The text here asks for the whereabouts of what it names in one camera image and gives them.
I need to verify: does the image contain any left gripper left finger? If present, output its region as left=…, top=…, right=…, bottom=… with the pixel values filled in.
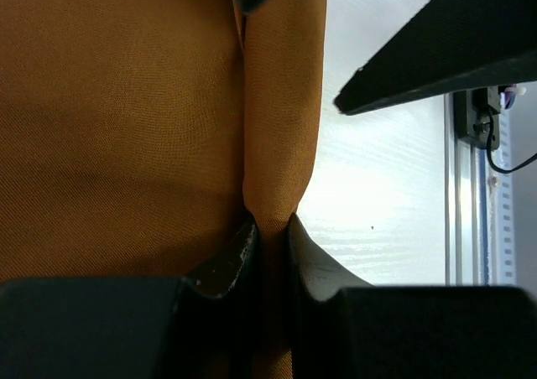
left=1, top=216, right=258, bottom=378

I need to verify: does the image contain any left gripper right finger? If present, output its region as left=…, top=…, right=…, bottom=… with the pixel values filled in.
left=287, top=216, right=536, bottom=378

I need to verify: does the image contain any orange cloth napkin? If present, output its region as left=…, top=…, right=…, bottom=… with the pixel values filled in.
left=1, top=0, right=326, bottom=378

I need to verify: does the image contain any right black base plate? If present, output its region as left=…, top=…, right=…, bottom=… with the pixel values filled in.
left=452, top=86, right=502, bottom=151

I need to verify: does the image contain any aluminium mounting rail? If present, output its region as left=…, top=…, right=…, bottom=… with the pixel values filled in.
left=444, top=94, right=487, bottom=286

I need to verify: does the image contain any white slotted cable duct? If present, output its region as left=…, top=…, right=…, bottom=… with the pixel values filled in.
left=487, top=110, right=517, bottom=286

